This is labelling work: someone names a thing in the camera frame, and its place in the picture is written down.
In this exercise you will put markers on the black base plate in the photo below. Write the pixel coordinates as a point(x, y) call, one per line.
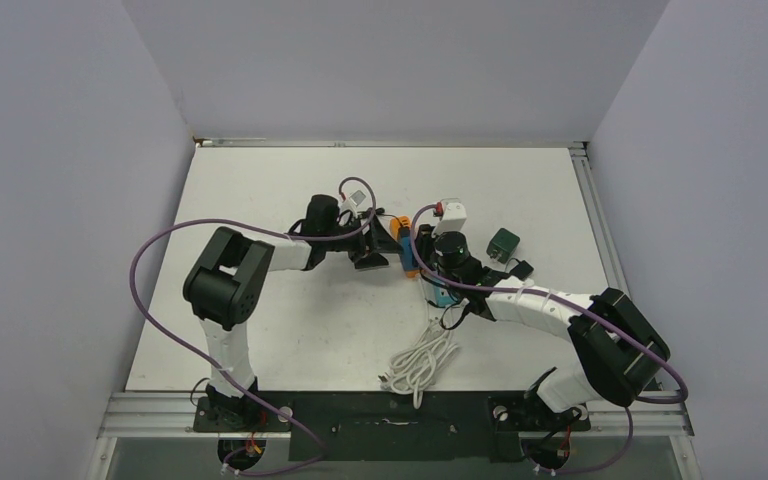
point(501, 426)

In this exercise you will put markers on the aluminium front rail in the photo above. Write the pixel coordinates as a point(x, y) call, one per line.
point(155, 415)

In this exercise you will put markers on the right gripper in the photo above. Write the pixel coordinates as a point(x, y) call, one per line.
point(425, 242)

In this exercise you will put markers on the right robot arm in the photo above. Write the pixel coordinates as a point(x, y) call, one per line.
point(500, 297)

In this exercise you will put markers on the teal power strip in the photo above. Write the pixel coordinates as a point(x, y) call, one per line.
point(437, 294)

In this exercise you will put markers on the aluminium rail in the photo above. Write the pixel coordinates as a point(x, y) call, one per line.
point(612, 265)
point(155, 415)

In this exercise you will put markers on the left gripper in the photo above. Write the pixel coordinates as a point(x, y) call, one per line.
point(380, 243)

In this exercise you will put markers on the aluminium right rail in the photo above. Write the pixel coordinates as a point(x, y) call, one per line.
point(612, 265)

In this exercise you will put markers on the green cube plug adapter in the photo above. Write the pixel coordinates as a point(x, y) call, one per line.
point(502, 246)

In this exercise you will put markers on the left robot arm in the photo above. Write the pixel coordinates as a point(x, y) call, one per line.
point(226, 281)

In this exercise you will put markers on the blue plug adapter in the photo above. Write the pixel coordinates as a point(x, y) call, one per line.
point(408, 262)

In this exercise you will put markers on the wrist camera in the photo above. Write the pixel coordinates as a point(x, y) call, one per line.
point(356, 199)
point(451, 214)

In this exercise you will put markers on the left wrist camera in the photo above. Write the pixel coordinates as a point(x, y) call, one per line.
point(356, 199)

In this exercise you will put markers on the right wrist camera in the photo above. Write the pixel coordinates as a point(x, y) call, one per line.
point(451, 214)

